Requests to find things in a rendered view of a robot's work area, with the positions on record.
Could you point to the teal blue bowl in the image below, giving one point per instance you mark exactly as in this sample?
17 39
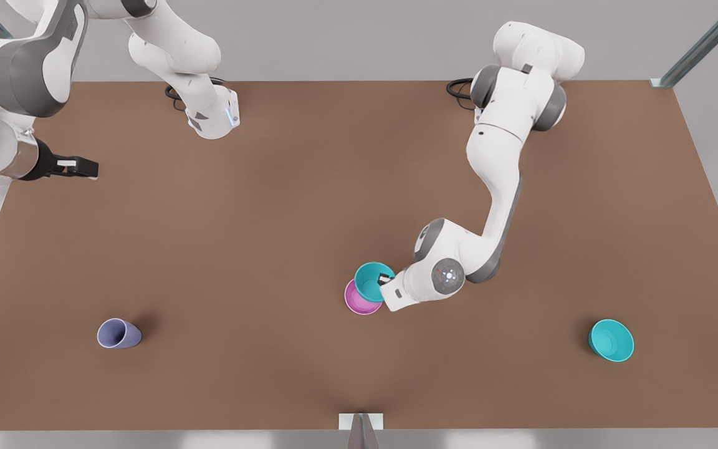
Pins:
368 284
611 342

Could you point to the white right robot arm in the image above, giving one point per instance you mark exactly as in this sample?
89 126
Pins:
172 56

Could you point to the lavender cup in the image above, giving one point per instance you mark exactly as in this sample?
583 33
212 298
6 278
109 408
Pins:
119 334

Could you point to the pink bowl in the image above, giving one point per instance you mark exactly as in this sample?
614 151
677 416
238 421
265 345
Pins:
359 304

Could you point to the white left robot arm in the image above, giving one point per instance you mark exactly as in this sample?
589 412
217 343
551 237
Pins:
499 162

